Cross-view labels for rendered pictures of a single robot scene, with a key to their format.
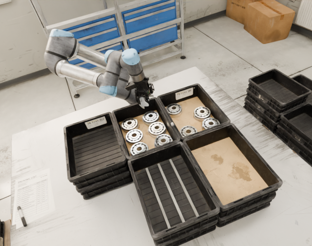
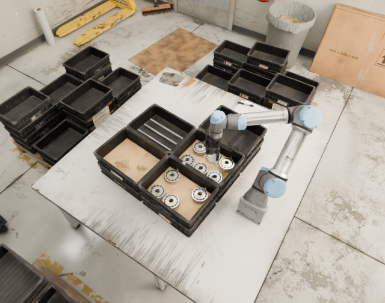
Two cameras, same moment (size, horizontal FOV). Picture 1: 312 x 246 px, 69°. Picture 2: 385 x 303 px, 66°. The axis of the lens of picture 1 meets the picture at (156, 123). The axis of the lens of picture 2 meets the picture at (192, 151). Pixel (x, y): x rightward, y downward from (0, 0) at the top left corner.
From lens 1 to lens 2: 1.98 m
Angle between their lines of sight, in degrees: 76
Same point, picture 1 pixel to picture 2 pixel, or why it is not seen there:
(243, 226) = not seen: hidden behind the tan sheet
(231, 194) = (124, 149)
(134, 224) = not seen: hidden behind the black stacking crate
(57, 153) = (272, 140)
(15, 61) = not seen: outside the picture
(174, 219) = (152, 125)
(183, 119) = (186, 192)
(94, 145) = (238, 140)
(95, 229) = (198, 118)
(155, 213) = (164, 123)
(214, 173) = (139, 157)
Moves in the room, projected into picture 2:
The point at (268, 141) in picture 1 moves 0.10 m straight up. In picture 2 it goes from (107, 225) to (103, 218)
